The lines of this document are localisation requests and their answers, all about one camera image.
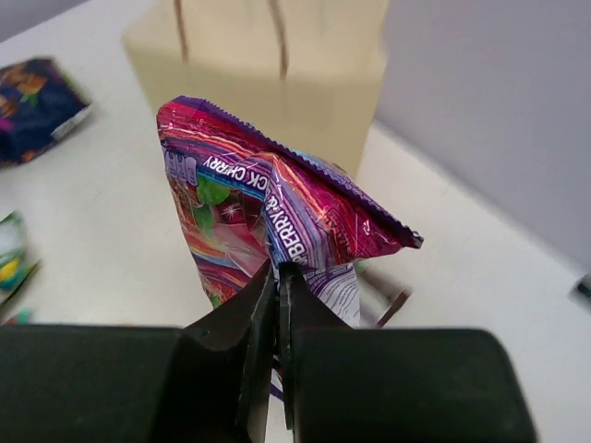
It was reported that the dark blue purple snack bag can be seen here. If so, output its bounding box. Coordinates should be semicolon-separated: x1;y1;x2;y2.
1;57;91;167

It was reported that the purple Fox's candy bag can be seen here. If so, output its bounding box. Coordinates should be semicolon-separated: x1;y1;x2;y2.
156;96;423;327

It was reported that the green snack packet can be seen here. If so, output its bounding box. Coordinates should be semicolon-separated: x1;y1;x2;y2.
1;211;41;307

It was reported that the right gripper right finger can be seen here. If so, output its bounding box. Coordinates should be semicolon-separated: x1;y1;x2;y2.
278;264;537;442

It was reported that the teal Fox's candy bag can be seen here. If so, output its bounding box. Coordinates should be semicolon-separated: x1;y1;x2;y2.
1;309;34;325

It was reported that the brown chocolate bar lower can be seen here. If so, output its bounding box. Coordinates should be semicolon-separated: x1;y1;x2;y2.
357;269;412;328

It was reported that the cream paper bag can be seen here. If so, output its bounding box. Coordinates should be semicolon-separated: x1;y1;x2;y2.
122;1;389;174

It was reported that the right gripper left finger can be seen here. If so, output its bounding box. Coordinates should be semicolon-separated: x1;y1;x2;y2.
1;265;275;442

